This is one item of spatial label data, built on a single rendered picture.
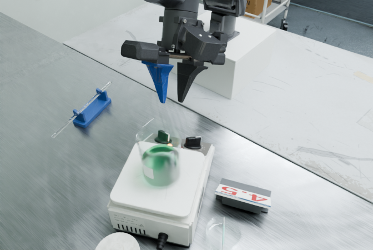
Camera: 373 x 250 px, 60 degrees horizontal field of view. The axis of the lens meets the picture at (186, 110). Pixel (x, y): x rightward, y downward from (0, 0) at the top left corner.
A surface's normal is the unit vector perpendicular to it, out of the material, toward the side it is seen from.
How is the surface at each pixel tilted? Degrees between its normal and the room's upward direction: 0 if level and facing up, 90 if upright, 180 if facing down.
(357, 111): 0
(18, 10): 90
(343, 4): 90
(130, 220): 90
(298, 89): 0
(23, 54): 0
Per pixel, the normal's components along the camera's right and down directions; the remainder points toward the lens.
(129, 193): 0.00, -0.75
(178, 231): -0.24, 0.65
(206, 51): 0.56, 0.58
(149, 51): 0.61, 0.23
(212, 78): -0.62, 0.52
